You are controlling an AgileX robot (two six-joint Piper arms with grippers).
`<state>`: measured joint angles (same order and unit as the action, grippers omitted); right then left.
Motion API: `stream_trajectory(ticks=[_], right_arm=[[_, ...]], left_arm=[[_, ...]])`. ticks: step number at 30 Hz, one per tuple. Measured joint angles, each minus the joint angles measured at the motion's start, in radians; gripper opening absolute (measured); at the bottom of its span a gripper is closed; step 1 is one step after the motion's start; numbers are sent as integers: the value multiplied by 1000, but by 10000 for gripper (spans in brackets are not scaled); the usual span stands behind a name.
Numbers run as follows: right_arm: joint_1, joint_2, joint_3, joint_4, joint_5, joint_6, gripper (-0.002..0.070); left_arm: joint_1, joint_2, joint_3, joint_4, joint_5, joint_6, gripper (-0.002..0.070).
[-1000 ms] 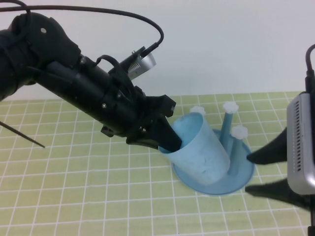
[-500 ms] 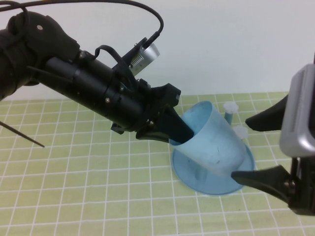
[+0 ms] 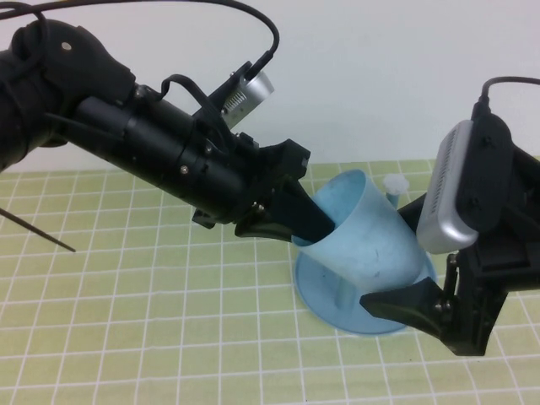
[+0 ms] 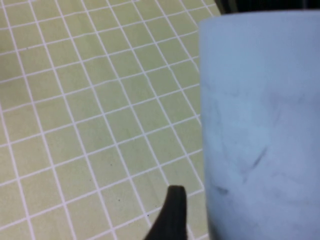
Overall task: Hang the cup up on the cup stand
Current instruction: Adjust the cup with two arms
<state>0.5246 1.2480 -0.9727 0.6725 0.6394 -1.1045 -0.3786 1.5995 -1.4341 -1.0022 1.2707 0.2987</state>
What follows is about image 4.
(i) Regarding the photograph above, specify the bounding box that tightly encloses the green checked tablecloth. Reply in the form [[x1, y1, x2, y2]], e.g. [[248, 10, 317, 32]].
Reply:
[[0, 0, 225, 240]]

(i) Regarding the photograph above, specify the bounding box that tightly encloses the light blue plastic cup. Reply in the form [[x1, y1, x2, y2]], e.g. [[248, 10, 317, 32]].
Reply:
[[198, 9, 320, 240]]

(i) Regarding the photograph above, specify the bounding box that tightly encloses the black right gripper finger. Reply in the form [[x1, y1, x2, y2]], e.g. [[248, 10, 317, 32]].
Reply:
[[142, 185, 189, 240]]

